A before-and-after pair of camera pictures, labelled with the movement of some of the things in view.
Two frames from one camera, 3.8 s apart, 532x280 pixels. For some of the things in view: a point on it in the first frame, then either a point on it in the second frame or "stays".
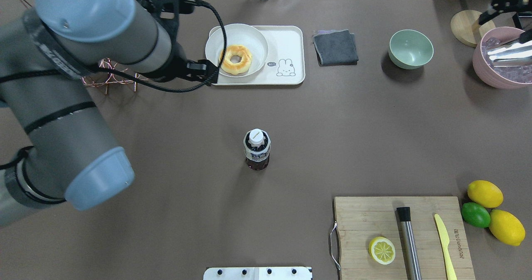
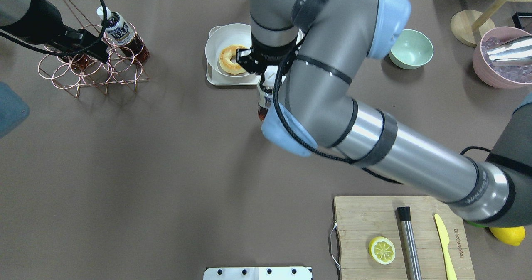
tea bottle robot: [257, 145] to [264, 99]
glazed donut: [243, 66] stays
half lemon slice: [382, 250] stays
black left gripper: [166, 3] to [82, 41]
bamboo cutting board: [360, 219] stays
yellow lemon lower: [506, 228] stays
